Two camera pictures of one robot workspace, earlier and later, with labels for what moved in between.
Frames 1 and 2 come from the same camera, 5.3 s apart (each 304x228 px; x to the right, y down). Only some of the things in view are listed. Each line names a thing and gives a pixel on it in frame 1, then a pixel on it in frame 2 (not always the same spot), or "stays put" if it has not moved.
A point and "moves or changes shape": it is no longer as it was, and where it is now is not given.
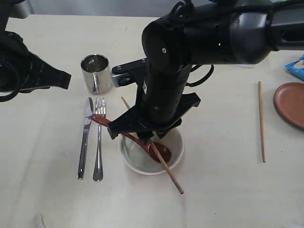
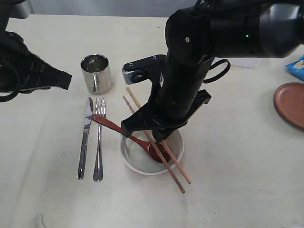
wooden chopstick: [181, 192] moves or changes shape
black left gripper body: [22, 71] stays put
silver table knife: [84, 143] stays put
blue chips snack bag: [297, 68] stays put
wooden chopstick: [261, 112] -> [164, 143]
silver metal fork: [100, 108] stays put
